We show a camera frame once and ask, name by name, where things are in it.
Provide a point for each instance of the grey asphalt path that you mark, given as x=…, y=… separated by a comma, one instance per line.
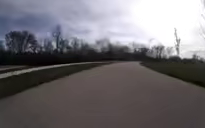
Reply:
x=116, y=96

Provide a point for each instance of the dark hedge line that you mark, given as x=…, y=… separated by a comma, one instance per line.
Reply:
x=40, y=59

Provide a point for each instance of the pale concrete kerb strip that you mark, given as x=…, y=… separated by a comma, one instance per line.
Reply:
x=30, y=69

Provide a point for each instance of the dark grass strip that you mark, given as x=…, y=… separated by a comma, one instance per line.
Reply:
x=26, y=81

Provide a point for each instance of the bare thin tree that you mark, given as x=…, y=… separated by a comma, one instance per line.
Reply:
x=177, y=43

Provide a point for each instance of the row of bare trees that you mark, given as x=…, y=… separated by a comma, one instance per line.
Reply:
x=21, y=41

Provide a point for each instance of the dark grass verge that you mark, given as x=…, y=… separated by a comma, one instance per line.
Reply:
x=186, y=71

